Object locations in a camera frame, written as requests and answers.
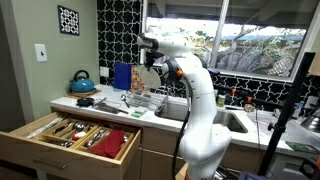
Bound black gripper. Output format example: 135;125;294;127
143;49;159;71

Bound colourful patterned ceramic plate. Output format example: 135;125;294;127
137;64;162;91

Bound blue cutting board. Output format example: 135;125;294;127
113;62;133;91

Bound metal spoon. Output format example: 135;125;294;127
120;93;131;109

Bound green white sponge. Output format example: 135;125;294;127
130;106;149;119

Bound black utensils on counter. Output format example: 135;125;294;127
96;104;130;115

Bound small black pan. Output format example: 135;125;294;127
75;97;96;108

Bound green bottle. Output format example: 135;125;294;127
215;94;227;109

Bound wooden trivet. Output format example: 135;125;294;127
64;88;103;100

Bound red cloth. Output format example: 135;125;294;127
87;129;126;160

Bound metal drawer cutlery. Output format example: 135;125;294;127
83;129;106;149

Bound framed tile picture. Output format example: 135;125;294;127
57;4;81;37

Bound black orange bar clamp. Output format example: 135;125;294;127
213;83;288;106

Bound stainless steel sink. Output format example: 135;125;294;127
154;101;250;135

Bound black drawer utensils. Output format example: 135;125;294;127
51;121;76;136

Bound white rolled paper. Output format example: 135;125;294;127
25;116;65;140

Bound wooden cutlery drawer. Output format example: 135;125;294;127
0;110;143;180

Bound black tripod pole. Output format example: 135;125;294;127
256;51;316;178

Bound green flat pad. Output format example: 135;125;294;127
284;140;320;155

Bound metal wire dish rack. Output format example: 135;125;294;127
125;89;170;112

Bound white wall outlet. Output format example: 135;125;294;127
99;66;111;79

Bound teal kettle black handle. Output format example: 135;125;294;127
69;69;97;94

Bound white window frame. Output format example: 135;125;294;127
141;0;320;83

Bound white light switch plate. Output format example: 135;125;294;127
34;43;49;63

